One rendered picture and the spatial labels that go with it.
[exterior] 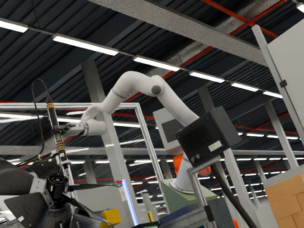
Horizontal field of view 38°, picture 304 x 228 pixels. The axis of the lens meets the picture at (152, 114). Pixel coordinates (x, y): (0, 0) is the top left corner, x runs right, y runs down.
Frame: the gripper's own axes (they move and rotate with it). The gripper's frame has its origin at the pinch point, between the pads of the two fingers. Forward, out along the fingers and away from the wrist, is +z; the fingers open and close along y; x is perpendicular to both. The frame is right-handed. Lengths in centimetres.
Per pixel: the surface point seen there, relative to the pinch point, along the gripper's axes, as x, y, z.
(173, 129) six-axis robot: 89, 223, -322
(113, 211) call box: -47, 21, -38
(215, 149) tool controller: -45, -75, -33
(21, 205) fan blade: -42, -12, 34
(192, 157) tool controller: -43, -61, -32
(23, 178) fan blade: -24.1, 5.0, 22.6
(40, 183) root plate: -28.9, 2.2, 15.3
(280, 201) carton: -30, 375, -723
